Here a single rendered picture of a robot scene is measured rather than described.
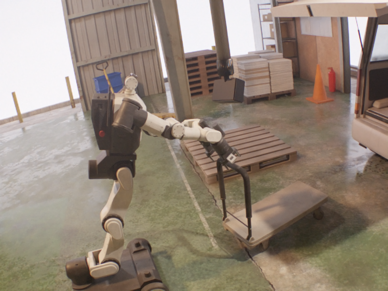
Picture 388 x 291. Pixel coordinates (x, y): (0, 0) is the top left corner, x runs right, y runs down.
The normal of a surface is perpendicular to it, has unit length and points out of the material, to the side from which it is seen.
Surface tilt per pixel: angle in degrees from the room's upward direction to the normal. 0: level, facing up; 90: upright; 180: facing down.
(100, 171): 90
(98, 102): 89
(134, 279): 0
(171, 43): 90
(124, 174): 90
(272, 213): 0
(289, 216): 0
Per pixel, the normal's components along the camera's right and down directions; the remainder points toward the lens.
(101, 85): 0.55, 0.26
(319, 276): -0.14, -0.91
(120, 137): 0.25, 0.50
